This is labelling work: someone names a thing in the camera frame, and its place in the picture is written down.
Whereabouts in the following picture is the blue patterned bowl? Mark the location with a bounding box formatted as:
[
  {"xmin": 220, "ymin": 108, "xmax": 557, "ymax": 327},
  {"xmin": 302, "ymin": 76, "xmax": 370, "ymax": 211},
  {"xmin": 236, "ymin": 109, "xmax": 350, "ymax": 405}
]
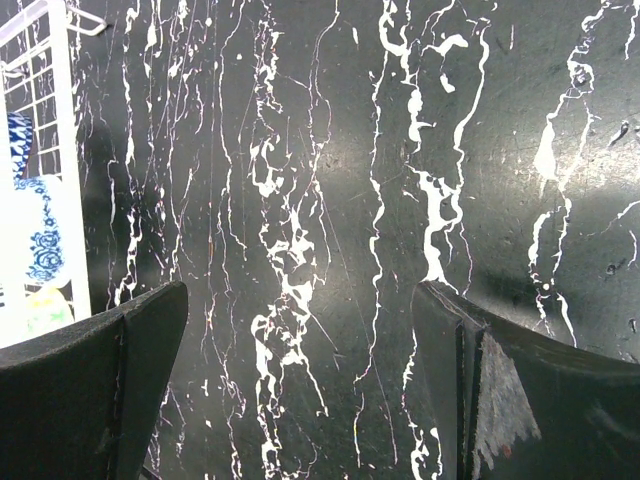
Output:
[{"xmin": 1, "ymin": 174, "xmax": 71, "ymax": 288}]

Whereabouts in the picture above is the white wire dish rack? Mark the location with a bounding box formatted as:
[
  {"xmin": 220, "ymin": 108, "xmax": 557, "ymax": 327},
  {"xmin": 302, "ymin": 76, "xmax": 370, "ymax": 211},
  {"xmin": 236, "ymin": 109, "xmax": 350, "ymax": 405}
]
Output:
[{"xmin": 1, "ymin": 1, "xmax": 107, "ymax": 347}]

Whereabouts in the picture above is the white floral bowl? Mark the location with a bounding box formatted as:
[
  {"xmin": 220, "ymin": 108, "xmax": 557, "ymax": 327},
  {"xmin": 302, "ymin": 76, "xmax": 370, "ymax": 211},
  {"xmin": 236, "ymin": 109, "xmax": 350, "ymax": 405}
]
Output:
[{"xmin": 26, "ymin": 287, "xmax": 74, "ymax": 338}]

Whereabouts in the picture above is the red patterned bowl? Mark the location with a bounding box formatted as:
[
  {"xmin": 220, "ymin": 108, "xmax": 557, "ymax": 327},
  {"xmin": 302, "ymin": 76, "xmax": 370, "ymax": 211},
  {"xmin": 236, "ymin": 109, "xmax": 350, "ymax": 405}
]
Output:
[{"xmin": 7, "ymin": 112, "xmax": 34, "ymax": 180}]

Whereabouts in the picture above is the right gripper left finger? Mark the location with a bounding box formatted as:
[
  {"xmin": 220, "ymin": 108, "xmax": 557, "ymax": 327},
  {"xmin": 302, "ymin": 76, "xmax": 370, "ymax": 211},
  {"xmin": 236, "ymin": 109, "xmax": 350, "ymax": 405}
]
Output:
[{"xmin": 1, "ymin": 281, "xmax": 189, "ymax": 479}]

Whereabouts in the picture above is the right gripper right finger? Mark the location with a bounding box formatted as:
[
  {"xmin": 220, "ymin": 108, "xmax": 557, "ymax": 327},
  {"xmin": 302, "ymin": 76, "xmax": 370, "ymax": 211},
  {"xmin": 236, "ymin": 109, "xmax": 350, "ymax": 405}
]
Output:
[{"xmin": 412, "ymin": 281, "xmax": 639, "ymax": 479}]

